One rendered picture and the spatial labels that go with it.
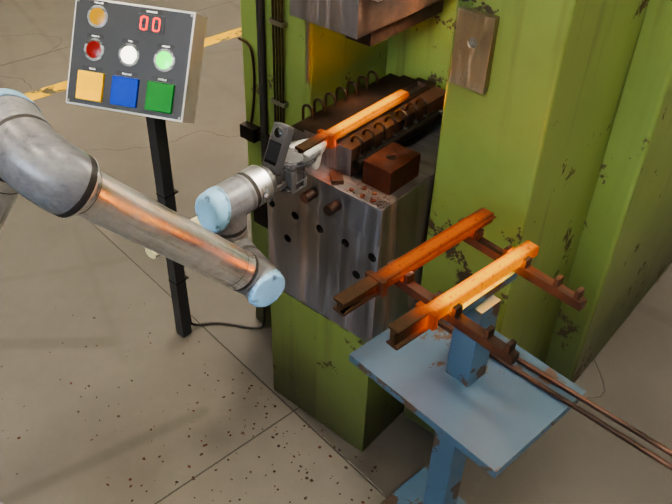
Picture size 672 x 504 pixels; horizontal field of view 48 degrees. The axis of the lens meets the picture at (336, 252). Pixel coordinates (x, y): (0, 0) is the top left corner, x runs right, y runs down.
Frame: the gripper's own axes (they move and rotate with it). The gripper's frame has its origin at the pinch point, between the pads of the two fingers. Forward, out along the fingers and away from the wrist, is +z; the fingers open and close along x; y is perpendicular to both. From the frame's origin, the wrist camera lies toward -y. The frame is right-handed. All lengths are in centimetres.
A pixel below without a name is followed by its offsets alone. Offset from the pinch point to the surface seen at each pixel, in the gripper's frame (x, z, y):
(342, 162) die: 4.9, 3.0, 5.5
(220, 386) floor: -30, -14, 100
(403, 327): 55, -41, -3
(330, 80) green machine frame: -18.5, 25.4, -0.4
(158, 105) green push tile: -43.2, -14.2, 0.8
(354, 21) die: 6.6, 3.1, -30.8
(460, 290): 56, -25, -2
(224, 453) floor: -9, -32, 100
